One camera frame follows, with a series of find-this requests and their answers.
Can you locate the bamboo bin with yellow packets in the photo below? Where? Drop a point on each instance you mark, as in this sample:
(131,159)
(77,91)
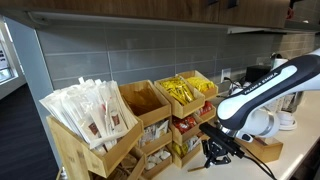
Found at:
(208,94)

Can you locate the bamboo bin with mixed packets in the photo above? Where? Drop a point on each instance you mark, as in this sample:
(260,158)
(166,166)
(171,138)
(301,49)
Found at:
(188,156)

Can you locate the bright yellow packets pile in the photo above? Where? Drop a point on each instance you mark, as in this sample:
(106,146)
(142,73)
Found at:
(199,84)

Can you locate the yellow and white packets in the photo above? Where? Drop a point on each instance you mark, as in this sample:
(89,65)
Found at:
(186,146)

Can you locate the red packets in bin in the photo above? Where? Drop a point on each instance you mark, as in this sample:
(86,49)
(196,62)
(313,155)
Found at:
(190,133)

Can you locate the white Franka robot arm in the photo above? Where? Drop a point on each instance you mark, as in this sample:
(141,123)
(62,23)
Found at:
(266,96)

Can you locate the white creamer cups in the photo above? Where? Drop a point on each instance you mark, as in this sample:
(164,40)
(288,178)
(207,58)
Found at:
(156,158)

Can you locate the bamboo bin with stir sticks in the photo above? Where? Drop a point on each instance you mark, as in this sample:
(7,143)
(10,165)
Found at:
(155,113)

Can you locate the bamboo bin with gold sachets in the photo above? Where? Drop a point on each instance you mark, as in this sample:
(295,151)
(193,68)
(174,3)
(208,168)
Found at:
(185,108)

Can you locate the black box appliance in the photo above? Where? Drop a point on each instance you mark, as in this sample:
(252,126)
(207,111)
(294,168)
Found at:
(258,73)

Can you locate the brown sugar packets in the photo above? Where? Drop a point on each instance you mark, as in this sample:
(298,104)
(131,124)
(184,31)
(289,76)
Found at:
(126,165)

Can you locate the white round plate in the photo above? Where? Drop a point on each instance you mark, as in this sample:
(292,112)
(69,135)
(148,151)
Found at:
(290,127)

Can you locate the bamboo bin with creamer cups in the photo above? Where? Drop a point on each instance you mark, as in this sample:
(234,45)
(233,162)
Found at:
(160,168)

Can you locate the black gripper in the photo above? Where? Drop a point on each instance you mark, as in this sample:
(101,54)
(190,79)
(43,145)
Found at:
(216,150)

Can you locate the bamboo bin with tea bags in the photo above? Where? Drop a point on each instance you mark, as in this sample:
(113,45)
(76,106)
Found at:
(156,143)

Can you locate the red packets pile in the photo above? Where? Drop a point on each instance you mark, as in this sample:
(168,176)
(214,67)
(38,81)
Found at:
(205,108)

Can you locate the narrow bamboo bin, red packets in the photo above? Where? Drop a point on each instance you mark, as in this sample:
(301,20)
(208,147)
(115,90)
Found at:
(209,115)

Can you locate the white wall outlet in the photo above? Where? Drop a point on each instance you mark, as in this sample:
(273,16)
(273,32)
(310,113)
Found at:
(225,75)

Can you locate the bamboo bin with brown packets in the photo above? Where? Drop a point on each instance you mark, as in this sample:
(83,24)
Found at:
(136,171)

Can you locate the large bamboo cutlery rack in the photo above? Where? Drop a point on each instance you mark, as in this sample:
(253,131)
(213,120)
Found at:
(76,156)

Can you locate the long bamboo tray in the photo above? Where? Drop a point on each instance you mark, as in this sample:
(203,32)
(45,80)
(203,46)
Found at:
(266,151)

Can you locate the white wrapped cutlery packets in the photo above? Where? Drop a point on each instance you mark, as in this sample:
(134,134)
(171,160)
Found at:
(90,110)

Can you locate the under-cabinet light strip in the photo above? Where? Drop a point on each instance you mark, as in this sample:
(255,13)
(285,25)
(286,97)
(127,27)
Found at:
(116,19)

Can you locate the brown wooden stir sticks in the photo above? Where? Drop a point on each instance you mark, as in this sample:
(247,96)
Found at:
(143,100)

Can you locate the window with frame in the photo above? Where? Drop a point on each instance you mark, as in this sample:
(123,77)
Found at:
(5,60)

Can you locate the red wall device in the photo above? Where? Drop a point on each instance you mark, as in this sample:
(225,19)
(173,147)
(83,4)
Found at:
(290,13)

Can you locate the white tea bag packets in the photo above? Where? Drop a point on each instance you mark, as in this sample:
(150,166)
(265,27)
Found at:
(154,130)

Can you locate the speckled white cup stack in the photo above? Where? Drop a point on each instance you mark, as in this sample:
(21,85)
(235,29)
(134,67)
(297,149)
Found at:
(280,63)

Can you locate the wooden wall cabinet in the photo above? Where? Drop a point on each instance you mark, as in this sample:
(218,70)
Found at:
(150,8)

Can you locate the metal container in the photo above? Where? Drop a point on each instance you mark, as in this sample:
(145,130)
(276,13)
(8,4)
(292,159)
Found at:
(295,100)

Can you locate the gold sachets pile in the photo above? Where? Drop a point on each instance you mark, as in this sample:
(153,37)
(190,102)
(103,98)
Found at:
(178,90)

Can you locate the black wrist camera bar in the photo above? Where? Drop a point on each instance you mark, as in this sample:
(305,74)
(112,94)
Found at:
(221,140)

